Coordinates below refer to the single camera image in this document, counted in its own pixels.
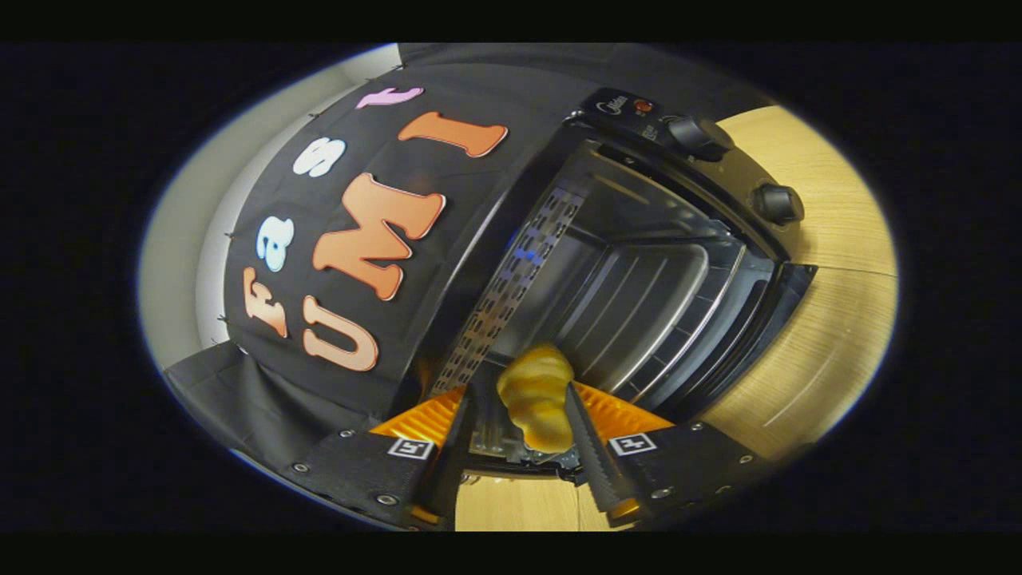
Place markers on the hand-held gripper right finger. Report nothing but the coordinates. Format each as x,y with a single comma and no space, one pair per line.
595,455

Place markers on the black toaster oven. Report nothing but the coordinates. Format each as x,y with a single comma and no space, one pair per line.
639,303

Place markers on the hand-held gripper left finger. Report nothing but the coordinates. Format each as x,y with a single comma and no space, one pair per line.
459,455

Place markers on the yellow croissant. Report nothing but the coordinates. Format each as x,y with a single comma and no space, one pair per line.
536,391

